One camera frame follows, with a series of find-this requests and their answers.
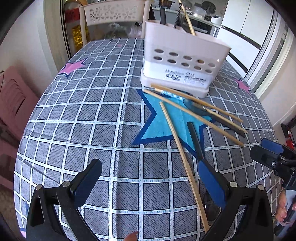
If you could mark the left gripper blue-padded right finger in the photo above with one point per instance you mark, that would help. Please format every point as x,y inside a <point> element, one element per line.
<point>218,187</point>

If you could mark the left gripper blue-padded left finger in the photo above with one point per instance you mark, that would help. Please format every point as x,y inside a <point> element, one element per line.
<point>73,194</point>

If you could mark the bamboo chopstick patterned end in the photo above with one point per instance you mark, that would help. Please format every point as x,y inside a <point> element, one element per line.
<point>187,18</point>

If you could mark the person's right hand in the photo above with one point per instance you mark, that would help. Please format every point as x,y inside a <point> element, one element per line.
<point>281,212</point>

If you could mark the person's left hand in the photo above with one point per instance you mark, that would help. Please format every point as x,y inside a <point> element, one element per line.
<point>131,237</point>

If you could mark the grey checkered tablecloth with stars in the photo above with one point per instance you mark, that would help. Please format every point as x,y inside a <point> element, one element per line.
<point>99,111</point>

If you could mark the pink plastic stool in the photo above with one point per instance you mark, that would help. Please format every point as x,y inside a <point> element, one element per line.
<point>17,103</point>

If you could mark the white refrigerator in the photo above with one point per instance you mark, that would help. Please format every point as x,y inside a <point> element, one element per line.
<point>244,28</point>

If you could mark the beige plastic utensil holder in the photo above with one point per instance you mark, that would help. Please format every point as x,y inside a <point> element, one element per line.
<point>179,60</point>

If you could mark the black built-in oven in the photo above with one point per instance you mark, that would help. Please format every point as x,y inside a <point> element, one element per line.
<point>199,26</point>

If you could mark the beige perforated storage cart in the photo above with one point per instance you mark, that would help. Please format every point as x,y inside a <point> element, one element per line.
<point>106,12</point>

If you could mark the copper cooking pot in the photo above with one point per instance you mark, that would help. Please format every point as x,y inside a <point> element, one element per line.
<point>165,4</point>

